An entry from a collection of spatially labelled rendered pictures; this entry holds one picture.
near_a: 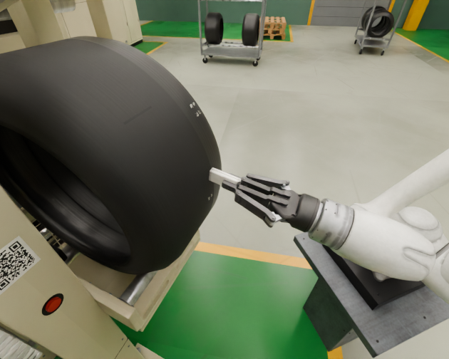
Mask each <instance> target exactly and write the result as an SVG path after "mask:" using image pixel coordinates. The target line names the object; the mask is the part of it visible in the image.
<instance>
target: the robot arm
mask: <svg viewBox="0 0 449 359"><path fill-rule="evenodd" d="M209 181H212V182H214V183H217V184H220V185H222V188H224V189H227V190H229V191H231V192H234V194H235V197H234V200H235V202H236V203H238V204H240V205H241V206H243V207H244V208H245V209H247V210H248V211H250V212H251V213H253V214H254V215H256V216H257V217H259V218H260V219H262V220H263V221H264V223H265V224H266V225H267V226H268V227H269V228H272V227H273V226H274V224H275V223H277V222H286V223H289V224H290V226H291V227H293V228H295V229H298V230H300V231H302V232H308V236H309V238H310V239H312V240H314V241H317V242H319V243H321V244H323V245H326V246H328V247H329V248H330V249H331V250H332V251H334V252H335V253H336V254H338V255H339V256H341V257H343V258H345V259H348V260H350V261H352V262H354V263H355V264H358V265H359V266H362V267H364V268H366V269H369V270H371V271H372V272H373V276H374V278H375V280H377V281H379V282H382V281H384V280H385V279H389V278H395V279H402V280H407V281H422V282H423V283H424V284H425V285H426V286H427V287H428V288H429V289H430V290H431V291H432V292H434V293H435V294H436V295H437V296H439V297H440V298H441V299H443V300H444V301H445V302H446V303H447V304H448V305H449V241H448V240H447V238H446V237H445V235H444V234H443V228H442V226H441V224H440V222H439V221H438V219H437V218H436V217H435V216H433V215H432V214H431V213H430V212H428V211H427V210H425V209H422V208H419V207H406V206H408V205H409V204H411V203H412V202H414V201H416V200H417V199H420V198H421V197H423V196H425V195H427V194H428V193H430V192H432V191H434V190H436V189H437V188H439V187H442V186H443V185H444V184H447V183H449V149H447V150H446V151H445V152H443V153H441V154H440V155H439V156H437V157H435V158H434V159H432V160H431V161H430V162H428V163H427V164H425V165H423V166H422V167H421V168H419V169H418V170H416V171H415V172H413V173H412V174H410V175H408V176H407V177H406V178H404V179H402V180H401V181H400V182H398V183H397V184H395V185H393V186H392V187H391V188H390V189H388V190H386V191H385V192H384V193H382V194H380V195H379V196H377V197H376V198H375V199H373V200H371V201H370V202H368V203H365V204H359V203H354V204H352V205H351V206H350V207H349V206H347V205H343V204H340V203H338V202H335V201H333V200H331V199H327V198H325V199H323V200H322V201H321V202H320V200H319V199H318V198H316V197H313V196H311V195H309V194H305V193H303V194H297V193H296V192H295V191H294V190H291V189H290V187H289V183H290V181H289V180H278V179H272V178H269V177H263V176H260V175H254V174H250V173H247V176H245V177H239V176H237V175H234V174H232V173H226V172H223V171H221V170H218V169H215V168H212V169H211V170H210V176H209ZM273 193H274V194H273ZM272 195H273V196H272ZM269 202H270V203H269Z"/></svg>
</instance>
